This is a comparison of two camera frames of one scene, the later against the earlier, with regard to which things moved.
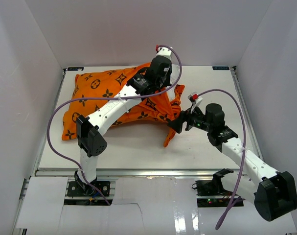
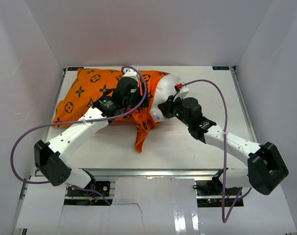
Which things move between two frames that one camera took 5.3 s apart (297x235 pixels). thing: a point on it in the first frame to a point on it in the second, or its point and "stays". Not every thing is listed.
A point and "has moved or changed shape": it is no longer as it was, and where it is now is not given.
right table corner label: x=220 y=68 stays
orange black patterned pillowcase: x=90 y=90 has moved or changed shape
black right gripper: x=176 y=124 to x=167 y=109
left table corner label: x=74 y=68 stays
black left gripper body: x=164 y=81 to x=133 y=102
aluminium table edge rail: x=133 y=173 stays
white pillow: x=175 y=75 to x=165 y=89
